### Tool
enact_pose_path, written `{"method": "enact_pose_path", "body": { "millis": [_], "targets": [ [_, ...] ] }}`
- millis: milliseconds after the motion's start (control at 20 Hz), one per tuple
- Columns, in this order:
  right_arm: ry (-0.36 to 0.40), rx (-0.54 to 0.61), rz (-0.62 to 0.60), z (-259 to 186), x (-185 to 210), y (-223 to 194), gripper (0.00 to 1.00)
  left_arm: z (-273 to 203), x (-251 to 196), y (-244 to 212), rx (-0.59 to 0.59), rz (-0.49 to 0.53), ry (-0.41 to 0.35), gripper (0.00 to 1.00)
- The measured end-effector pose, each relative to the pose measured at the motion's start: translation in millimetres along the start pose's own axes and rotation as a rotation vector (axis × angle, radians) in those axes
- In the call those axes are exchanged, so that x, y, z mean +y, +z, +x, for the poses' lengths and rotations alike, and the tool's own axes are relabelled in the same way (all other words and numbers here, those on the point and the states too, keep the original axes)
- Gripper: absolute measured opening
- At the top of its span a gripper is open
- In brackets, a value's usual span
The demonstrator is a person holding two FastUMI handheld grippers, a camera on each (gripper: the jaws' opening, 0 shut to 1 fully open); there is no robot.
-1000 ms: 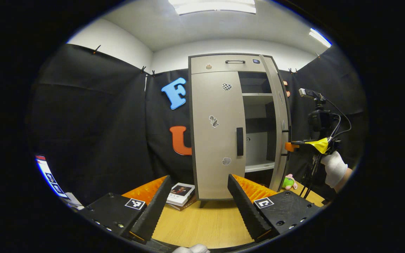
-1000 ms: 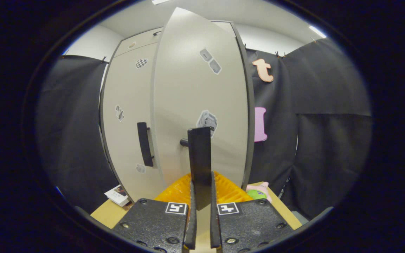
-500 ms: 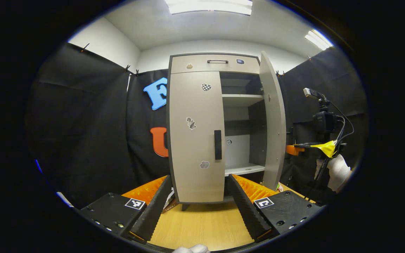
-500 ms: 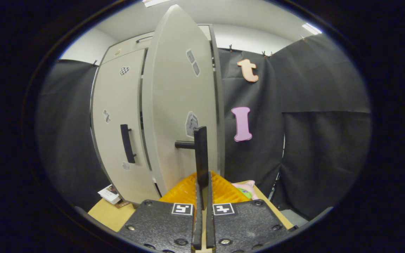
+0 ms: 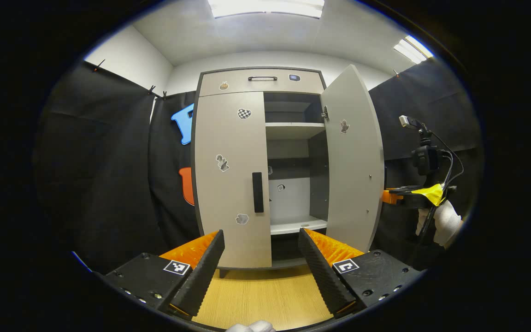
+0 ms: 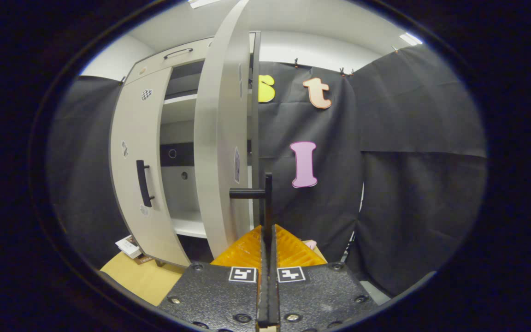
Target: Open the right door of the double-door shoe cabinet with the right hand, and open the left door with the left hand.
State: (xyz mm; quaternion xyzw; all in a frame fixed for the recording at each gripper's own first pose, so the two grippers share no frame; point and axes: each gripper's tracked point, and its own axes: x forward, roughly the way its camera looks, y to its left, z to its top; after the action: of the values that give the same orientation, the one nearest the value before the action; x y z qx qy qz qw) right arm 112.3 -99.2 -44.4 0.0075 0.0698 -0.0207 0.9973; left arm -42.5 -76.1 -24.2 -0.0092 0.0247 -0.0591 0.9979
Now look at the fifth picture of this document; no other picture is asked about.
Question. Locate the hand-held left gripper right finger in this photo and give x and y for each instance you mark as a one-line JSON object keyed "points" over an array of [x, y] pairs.
{"points": [[323, 276]]}

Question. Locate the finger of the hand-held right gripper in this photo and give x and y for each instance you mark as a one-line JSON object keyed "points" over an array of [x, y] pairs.
{"points": [[427, 194]]}

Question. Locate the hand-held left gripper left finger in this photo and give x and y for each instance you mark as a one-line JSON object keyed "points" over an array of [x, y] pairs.
{"points": [[201, 276]]}

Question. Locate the grey door with dice stickers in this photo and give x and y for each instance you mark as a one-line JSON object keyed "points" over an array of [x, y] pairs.
{"points": [[353, 175]]}

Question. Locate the grey double-door shoe cabinet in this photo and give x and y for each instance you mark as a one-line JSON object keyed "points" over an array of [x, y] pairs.
{"points": [[293, 198]]}

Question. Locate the grey door with checkered sticker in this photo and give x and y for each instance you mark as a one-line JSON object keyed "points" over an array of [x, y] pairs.
{"points": [[228, 138]]}

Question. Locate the white cabinet shelf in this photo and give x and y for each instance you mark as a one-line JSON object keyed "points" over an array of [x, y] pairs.
{"points": [[293, 130], [295, 226]]}

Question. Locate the metal door hinge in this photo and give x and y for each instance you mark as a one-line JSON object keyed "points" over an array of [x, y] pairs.
{"points": [[325, 113]]}

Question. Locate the narrow ceiling light panel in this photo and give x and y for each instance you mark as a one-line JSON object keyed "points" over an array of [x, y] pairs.
{"points": [[413, 48]]}

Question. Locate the black backdrop cloth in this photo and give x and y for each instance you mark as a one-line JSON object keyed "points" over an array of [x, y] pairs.
{"points": [[109, 175]]}

